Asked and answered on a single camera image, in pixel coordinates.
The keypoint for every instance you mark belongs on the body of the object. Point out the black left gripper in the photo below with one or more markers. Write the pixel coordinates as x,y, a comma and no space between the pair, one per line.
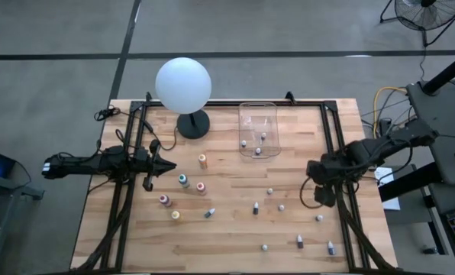
153,168

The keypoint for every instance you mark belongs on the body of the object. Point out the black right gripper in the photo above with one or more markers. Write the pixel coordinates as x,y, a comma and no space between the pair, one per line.
323,172

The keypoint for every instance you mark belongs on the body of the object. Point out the small dropper bottle white cap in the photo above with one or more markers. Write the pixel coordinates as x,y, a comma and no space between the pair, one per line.
210,213
299,241
263,135
281,208
264,247
258,151
255,208
319,218
270,190

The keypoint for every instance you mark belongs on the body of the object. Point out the small blue dropper bottle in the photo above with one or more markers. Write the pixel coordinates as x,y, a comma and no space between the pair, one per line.
331,248

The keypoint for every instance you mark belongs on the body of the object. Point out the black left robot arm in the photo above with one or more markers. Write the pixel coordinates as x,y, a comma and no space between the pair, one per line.
82,165

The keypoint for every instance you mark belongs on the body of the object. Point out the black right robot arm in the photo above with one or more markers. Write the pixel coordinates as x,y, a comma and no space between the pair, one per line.
372,147

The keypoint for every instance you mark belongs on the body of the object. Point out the squeeze bottle green cap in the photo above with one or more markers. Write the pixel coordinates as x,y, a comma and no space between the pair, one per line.
182,178

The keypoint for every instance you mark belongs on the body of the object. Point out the squeeze bottle crimson cap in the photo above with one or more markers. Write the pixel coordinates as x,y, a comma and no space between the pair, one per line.
163,198

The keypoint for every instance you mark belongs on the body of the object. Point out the orange squeeze bottle yellow cap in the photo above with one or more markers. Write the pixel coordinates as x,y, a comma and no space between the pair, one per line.
202,158

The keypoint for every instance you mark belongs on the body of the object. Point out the squeeze bottle coral red cap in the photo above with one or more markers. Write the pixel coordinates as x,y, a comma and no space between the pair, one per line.
200,186

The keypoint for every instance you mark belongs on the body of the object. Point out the white paper sheet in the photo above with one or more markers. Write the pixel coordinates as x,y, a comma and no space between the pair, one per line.
384,177
392,204

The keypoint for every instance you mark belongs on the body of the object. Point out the white globe table lamp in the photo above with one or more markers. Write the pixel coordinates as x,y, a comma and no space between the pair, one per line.
183,86

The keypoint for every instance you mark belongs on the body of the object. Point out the clear plastic bin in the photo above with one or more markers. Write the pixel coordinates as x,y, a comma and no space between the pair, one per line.
258,114

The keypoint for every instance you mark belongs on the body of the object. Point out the grey workstation cart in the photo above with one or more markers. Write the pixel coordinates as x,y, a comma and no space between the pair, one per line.
441,110

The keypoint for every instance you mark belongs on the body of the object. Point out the black cart pole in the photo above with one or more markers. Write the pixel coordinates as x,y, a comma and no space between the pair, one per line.
447,72

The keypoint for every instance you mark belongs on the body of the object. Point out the computer tower blue lights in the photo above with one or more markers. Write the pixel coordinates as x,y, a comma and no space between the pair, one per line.
2,164

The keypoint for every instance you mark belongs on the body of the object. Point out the black floor fan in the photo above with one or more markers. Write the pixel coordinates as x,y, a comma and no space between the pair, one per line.
427,3

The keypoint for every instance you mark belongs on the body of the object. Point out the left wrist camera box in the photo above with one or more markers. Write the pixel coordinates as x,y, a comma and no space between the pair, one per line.
141,154

